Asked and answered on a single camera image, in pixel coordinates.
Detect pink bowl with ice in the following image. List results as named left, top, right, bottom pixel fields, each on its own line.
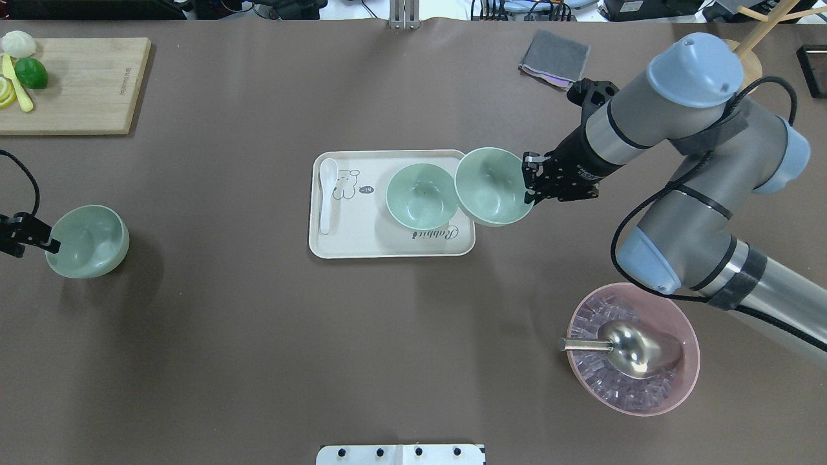
left=566, top=283, right=700, bottom=416

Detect lemon slices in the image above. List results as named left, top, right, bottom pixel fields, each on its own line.
left=1, top=54, right=34, bottom=112

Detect aluminium frame post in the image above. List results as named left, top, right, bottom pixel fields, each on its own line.
left=388, top=0, right=421, bottom=30

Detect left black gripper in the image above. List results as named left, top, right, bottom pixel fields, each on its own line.
left=1, top=216, right=61, bottom=257

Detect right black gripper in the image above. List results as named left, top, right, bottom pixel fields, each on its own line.
left=522, top=79, right=621, bottom=205

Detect grey folded cloth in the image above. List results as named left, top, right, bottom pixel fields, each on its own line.
left=519, top=30, right=591, bottom=90

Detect metal ice scoop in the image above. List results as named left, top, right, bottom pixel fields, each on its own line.
left=558, top=320, right=684, bottom=379

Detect green lime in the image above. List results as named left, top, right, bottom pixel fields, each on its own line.
left=13, top=57, right=49, bottom=89

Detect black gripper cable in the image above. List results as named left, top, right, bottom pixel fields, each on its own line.
left=611, top=76, right=827, bottom=353

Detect white plastic spoon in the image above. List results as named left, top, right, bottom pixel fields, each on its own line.
left=319, top=157, right=339, bottom=234

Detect wooden cutting board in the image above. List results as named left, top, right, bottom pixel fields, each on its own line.
left=1, top=37, right=151, bottom=136

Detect green bowl on tray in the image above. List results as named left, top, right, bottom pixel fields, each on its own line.
left=385, top=163, right=459, bottom=231

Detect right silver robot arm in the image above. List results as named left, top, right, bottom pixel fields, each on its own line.
left=522, top=32, right=825, bottom=357

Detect white camera stand base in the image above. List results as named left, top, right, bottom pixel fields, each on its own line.
left=315, top=442, right=487, bottom=464

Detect white garlic bulb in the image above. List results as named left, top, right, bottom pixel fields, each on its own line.
left=1, top=30, right=37, bottom=59

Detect green bowl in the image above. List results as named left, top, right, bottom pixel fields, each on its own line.
left=454, top=147, right=532, bottom=227
left=45, top=204, right=131, bottom=279
left=385, top=163, right=459, bottom=231

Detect wooden cup tree stand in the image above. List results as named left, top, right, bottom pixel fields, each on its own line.
left=719, top=1, right=826, bottom=83

